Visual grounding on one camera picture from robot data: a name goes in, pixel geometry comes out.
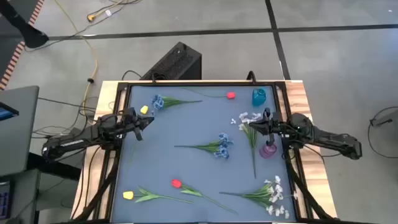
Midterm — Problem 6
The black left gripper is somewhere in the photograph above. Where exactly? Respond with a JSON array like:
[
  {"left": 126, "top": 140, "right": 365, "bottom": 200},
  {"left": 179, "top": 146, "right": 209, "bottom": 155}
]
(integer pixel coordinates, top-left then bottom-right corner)
[{"left": 121, "top": 106, "right": 155, "bottom": 142}]

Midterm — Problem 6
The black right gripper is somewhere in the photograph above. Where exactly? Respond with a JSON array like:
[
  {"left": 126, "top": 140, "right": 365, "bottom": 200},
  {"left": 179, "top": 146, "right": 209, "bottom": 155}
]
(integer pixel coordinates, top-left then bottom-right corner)
[{"left": 248, "top": 107, "right": 289, "bottom": 146}]

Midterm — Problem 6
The yellow artificial tulip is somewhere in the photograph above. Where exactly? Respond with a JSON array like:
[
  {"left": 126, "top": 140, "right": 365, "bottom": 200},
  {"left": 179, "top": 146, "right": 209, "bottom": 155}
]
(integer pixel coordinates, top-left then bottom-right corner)
[
  {"left": 122, "top": 186, "right": 194, "bottom": 205},
  {"left": 129, "top": 105, "right": 149, "bottom": 159}
]

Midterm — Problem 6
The small white flower bunch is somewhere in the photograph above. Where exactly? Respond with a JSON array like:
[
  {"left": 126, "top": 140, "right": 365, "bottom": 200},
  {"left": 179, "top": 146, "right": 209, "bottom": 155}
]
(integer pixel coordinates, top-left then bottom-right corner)
[{"left": 229, "top": 111, "right": 264, "bottom": 180}]

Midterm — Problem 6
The blue artificial flower bunch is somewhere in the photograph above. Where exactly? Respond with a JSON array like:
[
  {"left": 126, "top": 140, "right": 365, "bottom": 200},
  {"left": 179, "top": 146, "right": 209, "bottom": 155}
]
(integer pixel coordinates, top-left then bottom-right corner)
[
  {"left": 151, "top": 94, "right": 203, "bottom": 111},
  {"left": 173, "top": 133, "right": 234, "bottom": 160}
]

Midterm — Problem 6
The purple glass vase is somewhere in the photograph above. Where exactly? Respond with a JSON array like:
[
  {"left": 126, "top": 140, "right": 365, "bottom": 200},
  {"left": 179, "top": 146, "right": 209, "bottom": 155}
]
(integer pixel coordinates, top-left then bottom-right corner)
[{"left": 259, "top": 141, "right": 278, "bottom": 159}]

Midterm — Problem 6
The large white flower bunch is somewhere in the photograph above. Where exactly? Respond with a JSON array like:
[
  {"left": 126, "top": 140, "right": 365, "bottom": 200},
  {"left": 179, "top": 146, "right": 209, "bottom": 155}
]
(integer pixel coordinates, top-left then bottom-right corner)
[{"left": 218, "top": 175, "right": 299, "bottom": 220}]

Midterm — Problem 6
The red tulip with leaves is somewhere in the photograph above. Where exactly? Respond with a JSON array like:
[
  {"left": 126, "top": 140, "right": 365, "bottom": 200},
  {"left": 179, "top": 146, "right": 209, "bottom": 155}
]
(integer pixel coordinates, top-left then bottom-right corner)
[{"left": 170, "top": 178, "right": 239, "bottom": 216}]

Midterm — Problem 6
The teal glass vase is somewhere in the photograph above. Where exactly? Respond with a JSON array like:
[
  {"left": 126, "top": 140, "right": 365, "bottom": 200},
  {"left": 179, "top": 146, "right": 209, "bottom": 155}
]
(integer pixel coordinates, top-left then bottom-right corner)
[{"left": 251, "top": 87, "right": 267, "bottom": 107}]

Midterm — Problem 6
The red tulip bare stem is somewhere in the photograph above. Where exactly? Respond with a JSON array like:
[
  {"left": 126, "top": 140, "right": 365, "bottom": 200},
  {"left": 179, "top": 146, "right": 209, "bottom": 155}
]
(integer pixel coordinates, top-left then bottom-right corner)
[{"left": 182, "top": 87, "right": 236, "bottom": 100}]

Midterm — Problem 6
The black computer tower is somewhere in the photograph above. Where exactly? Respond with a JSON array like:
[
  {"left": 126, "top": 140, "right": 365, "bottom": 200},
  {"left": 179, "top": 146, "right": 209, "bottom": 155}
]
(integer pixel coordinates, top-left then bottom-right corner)
[{"left": 139, "top": 41, "right": 203, "bottom": 81}]

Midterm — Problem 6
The black desk base bar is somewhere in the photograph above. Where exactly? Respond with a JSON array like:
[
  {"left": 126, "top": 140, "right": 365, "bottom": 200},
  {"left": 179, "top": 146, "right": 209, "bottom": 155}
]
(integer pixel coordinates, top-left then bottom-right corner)
[{"left": 27, "top": 151, "right": 82, "bottom": 182}]

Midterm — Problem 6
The grey desk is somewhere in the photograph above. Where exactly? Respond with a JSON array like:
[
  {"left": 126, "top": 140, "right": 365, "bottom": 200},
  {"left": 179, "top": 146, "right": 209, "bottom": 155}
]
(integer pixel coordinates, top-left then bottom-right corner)
[{"left": 0, "top": 85, "right": 40, "bottom": 178}]

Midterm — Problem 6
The grey stand foot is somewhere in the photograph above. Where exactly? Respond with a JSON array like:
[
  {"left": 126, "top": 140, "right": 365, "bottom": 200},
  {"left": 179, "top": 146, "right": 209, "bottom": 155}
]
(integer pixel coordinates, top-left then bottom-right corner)
[{"left": 369, "top": 109, "right": 398, "bottom": 128}]

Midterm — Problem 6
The black stand pole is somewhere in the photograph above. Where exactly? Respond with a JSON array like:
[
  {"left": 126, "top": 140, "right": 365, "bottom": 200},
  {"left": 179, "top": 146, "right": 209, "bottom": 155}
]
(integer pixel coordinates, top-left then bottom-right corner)
[{"left": 0, "top": 0, "right": 50, "bottom": 49}]

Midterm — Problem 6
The grey cabinet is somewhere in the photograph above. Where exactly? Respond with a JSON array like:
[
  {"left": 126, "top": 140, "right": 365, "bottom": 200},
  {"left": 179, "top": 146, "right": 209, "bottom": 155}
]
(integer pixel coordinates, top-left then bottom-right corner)
[{"left": 0, "top": 169, "right": 42, "bottom": 224}]

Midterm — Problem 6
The black tower cable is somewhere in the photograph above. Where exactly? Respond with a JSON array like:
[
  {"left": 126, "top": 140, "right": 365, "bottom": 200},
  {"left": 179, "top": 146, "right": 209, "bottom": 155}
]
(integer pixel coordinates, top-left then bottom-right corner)
[{"left": 121, "top": 69, "right": 143, "bottom": 82}]

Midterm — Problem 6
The yellow extension cable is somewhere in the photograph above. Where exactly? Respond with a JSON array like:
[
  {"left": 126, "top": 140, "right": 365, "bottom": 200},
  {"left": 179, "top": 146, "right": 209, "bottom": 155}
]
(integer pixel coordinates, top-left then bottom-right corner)
[{"left": 54, "top": 0, "right": 99, "bottom": 118}]

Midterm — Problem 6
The black diagonal frame strut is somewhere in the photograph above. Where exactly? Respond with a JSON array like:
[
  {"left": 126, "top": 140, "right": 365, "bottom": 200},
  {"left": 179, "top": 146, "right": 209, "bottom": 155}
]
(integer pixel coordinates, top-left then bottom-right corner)
[
  {"left": 72, "top": 146, "right": 122, "bottom": 222},
  {"left": 284, "top": 152, "right": 336, "bottom": 221}
]

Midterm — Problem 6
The black floor cable loop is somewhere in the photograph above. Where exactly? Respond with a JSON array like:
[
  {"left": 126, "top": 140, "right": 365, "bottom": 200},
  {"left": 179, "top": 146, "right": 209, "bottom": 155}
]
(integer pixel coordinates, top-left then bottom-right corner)
[{"left": 368, "top": 105, "right": 398, "bottom": 159}]

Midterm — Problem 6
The yellow plug cable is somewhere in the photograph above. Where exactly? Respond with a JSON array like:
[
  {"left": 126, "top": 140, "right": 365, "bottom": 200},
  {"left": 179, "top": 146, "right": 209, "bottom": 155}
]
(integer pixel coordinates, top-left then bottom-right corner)
[{"left": 86, "top": 0, "right": 142, "bottom": 23}]

